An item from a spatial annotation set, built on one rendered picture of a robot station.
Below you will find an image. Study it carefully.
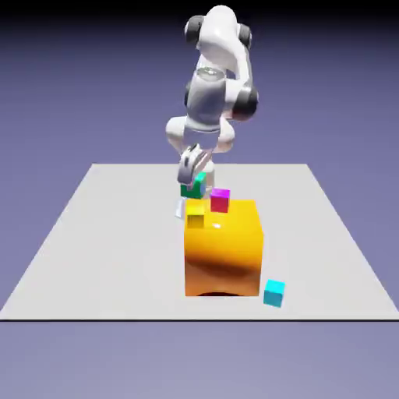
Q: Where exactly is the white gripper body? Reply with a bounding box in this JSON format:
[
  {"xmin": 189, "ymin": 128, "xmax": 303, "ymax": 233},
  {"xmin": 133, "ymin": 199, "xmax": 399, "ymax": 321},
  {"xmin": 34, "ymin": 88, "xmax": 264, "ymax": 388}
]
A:
[{"xmin": 176, "ymin": 143, "xmax": 214, "ymax": 185}]

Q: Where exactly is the small green cube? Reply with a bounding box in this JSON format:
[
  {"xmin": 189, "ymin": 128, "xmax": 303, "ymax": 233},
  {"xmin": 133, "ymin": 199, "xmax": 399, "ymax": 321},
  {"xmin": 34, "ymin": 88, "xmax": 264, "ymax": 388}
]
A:
[{"xmin": 180, "ymin": 171, "xmax": 207, "ymax": 200}]

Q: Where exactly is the small magenta cube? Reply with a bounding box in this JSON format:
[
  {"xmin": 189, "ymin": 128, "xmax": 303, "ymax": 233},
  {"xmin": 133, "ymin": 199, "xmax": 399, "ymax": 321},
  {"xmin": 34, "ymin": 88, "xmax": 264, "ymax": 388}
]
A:
[{"xmin": 210, "ymin": 187, "xmax": 231, "ymax": 214}]

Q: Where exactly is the small yellow cube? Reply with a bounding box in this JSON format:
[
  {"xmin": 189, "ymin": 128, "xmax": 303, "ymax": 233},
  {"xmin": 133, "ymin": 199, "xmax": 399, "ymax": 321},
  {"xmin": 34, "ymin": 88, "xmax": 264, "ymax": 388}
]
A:
[{"xmin": 185, "ymin": 203, "xmax": 206, "ymax": 229}]

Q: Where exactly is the small cyan cube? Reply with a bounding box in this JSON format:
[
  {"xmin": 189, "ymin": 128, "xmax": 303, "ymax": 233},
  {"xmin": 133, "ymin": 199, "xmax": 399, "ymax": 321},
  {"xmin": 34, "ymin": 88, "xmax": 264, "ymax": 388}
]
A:
[{"xmin": 263, "ymin": 279, "xmax": 287, "ymax": 309}]

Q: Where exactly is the large orange box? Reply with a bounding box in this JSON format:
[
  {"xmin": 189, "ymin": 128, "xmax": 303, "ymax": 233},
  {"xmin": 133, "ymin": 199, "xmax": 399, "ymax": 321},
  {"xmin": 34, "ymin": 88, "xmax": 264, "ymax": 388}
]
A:
[{"xmin": 184, "ymin": 198, "xmax": 265, "ymax": 298}]

